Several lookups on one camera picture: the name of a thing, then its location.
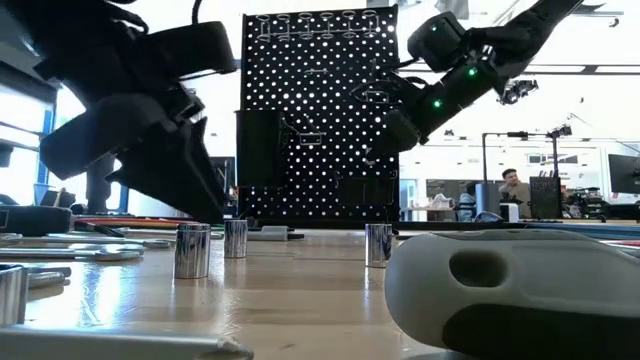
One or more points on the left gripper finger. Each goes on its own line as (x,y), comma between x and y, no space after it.
(185,175)

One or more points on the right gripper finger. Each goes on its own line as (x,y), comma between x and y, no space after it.
(382,147)

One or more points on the chrome socket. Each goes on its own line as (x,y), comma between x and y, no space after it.
(378,245)
(192,250)
(235,239)
(12,295)

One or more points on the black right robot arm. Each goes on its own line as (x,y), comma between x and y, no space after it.
(525,30)

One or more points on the black perforated pegboard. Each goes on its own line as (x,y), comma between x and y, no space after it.
(350,165)

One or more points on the black monitor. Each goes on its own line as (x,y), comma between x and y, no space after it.
(625,174)
(229,170)

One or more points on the small black pegboard bin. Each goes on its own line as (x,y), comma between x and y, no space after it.
(367,192)

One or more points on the black pillar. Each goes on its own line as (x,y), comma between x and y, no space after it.
(100,190)

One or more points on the silver stubby wrench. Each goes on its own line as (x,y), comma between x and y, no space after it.
(150,233)
(47,279)
(115,254)
(160,244)

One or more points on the person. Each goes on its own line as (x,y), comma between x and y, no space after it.
(515,192)
(467,202)

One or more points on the black bag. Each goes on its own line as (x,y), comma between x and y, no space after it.
(57,199)

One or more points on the grey cylinder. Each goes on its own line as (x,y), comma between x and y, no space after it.
(487,200)

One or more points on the black tape measure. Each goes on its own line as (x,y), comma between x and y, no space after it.
(35,221)

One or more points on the black mesh case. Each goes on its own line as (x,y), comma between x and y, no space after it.
(545,197)

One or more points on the metal ruler strip foreground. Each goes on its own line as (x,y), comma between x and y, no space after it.
(100,345)

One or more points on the red utility knife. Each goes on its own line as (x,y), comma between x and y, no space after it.
(625,244)

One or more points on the black aluminium frame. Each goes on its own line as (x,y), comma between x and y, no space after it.
(450,225)

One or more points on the black camera stand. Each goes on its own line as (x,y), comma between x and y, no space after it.
(517,134)

